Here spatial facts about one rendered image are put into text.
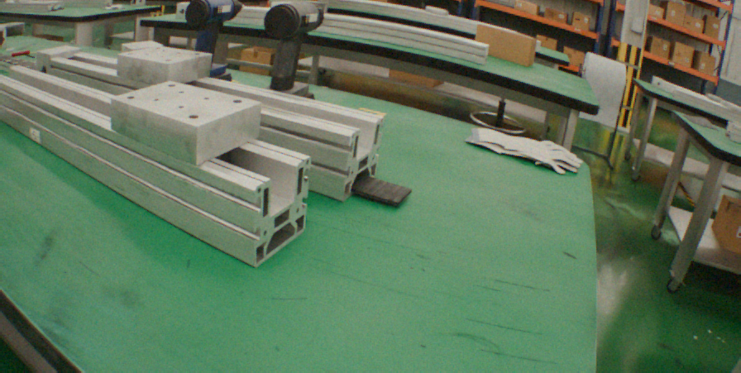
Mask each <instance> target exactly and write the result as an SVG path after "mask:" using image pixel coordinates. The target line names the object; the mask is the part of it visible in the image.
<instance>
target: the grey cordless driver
mask: <svg viewBox="0 0 741 373"><path fill-rule="evenodd" d="M323 19H324V13H323V9H322V8H321V6H319V5H318V4H317V3H312V2H291V3H282V4H279V5H276V6H273V7H272V8H271V9H270V10H269V11H268V12H267V13H266V15H265V19H264V27H265V30H266V32H267V33H268V34H269V35H270V36H272V37H274V38H280V43H278V44H277V48H276V52H275V59H274V64H273V68H272V72H271V74H272V78H271V82H270V85H268V86H266V87H264V88H263V89H268V90H271V91H276V92H280V93H287V94H290V95H294V96H299V97H302V98H309V99H312V100H315V97H314V93H310V92H309V91H308V90H309V85H308V84H304V83H299V82H295V76H296V72H297V67H298V62H299V54H300V50H301V45H302V41H303V38H304V39H308V37H309V34H308V33H307V32H310V31H312V30H316V29H317V28H318V27H320V25H321V24H322V23H323Z"/></svg>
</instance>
